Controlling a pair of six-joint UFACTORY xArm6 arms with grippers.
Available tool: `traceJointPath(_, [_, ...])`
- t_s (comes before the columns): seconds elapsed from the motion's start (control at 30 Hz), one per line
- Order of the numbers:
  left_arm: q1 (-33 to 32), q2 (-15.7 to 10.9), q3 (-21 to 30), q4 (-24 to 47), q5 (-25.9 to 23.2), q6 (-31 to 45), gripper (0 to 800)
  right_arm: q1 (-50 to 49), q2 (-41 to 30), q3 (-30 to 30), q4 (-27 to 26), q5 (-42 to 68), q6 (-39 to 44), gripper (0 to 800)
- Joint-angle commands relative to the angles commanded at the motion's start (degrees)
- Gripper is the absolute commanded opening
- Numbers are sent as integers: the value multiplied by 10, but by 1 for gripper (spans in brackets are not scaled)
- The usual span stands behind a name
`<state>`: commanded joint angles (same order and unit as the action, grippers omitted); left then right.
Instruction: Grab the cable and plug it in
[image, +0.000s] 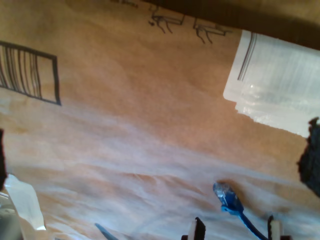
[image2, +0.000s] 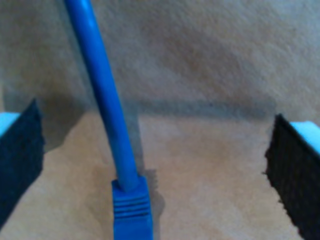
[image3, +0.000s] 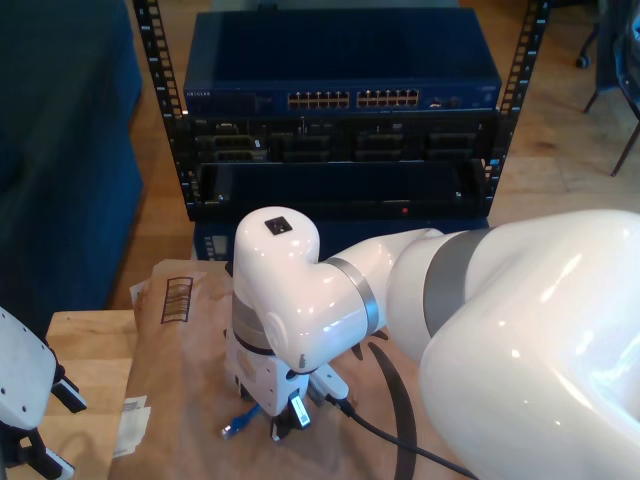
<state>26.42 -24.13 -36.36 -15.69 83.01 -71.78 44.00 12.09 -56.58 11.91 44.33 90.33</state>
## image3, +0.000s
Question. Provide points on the dark blue equipment case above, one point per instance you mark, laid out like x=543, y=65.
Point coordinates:
x=350, y=235

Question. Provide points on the black rack frame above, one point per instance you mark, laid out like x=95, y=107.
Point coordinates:
x=160, y=65

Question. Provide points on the blue network switch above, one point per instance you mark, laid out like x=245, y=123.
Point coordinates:
x=340, y=50

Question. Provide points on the rolling office chair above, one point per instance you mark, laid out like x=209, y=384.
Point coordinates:
x=581, y=62

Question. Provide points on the chair with dark legs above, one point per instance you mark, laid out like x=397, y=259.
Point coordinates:
x=607, y=75

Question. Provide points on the blue sofa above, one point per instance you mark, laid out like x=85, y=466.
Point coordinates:
x=60, y=175

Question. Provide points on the brown paper mailer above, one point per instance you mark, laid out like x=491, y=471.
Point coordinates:
x=190, y=375

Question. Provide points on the white shipping label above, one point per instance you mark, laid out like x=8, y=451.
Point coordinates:
x=131, y=425

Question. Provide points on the black rack server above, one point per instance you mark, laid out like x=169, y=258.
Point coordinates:
x=345, y=131

